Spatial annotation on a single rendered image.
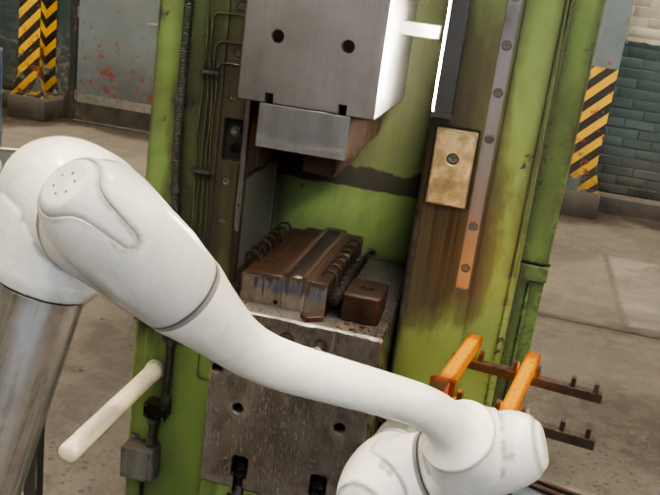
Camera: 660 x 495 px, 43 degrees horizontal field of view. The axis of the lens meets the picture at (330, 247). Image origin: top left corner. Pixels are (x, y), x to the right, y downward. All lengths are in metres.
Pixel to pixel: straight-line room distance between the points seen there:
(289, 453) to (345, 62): 0.88
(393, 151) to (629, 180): 5.72
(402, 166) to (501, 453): 1.27
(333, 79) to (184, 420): 1.00
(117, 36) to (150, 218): 7.85
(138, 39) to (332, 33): 6.85
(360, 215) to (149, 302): 1.50
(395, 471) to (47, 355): 0.48
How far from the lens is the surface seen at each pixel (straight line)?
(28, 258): 0.97
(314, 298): 1.89
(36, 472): 2.26
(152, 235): 0.83
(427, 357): 2.04
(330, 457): 1.97
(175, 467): 2.37
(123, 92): 8.69
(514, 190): 1.92
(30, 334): 1.02
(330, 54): 1.78
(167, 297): 0.86
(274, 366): 0.98
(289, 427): 1.97
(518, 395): 1.68
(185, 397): 2.26
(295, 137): 1.82
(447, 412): 1.07
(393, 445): 1.20
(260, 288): 1.92
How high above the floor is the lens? 1.62
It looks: 17 degrees down
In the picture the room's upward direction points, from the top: 8 degrees clockwise
